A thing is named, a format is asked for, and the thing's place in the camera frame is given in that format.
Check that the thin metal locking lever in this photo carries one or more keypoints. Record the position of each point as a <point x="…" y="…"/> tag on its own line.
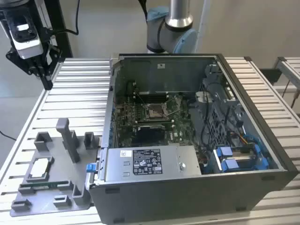
<point x="142" y="99"/>

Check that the gray drive cage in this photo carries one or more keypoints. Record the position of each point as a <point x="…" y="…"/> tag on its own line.
<point x="218" y="112"/>

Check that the green RAM stick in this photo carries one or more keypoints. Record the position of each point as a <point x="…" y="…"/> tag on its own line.
<point x="52" y="184"/>

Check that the silver power supply box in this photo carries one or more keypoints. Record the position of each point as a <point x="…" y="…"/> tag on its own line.
<point x="171" y="164"/>

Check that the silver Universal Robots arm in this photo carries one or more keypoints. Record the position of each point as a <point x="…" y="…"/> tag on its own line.
<point x="178" y="14"/>

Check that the black frame post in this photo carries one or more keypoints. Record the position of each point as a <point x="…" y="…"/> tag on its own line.
<point x="64" y="39"/>

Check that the blue case latch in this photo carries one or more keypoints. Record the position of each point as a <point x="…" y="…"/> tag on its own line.
<point x="91" y="168"/>

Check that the black table bracket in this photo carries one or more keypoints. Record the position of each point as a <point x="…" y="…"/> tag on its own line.
<point x="269" y="76"/>

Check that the silver square CPU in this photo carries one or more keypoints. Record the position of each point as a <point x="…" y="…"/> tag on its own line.
<point x="39" y="167"/>

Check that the black cooler module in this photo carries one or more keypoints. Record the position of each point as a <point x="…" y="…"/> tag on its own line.
<point x="151" y="134"/>

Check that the white barcode sticker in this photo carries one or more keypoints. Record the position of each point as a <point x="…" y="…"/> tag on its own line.
<point x="125" y="153"/>

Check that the green motherboard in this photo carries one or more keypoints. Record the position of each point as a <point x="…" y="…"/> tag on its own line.
<point x="181" y="123"/>

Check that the CPU socket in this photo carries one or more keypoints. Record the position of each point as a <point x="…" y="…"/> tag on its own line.
<point x="155" y="112"/>

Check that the gray plastic parts rack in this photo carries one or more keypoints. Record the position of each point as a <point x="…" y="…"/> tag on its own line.
<point x="58" y="168"/>

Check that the metal slat side table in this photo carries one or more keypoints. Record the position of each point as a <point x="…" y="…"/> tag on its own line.
<point x="289" y="68"/>

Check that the black power supply label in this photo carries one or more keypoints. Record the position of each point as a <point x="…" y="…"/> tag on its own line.
<point x="147" y="161"/>

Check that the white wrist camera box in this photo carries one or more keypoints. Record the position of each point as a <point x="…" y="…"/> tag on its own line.
<point x="28" y="48"/>

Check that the black RAM slot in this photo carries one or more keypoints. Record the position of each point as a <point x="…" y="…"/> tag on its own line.
<point x="154" y="121"/>
<point x="152" y="95"/>

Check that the blue disk carrier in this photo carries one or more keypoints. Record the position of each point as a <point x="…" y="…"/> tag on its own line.
<point x="229" y="164"/>
<point x="224" y="151"/>

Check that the black open PC case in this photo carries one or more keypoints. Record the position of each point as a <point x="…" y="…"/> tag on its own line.
<point x="164" y="201"/>

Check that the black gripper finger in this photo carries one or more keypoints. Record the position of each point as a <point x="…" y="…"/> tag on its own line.
<point x="22" y="64"/>
<point x="56" y="55"/>

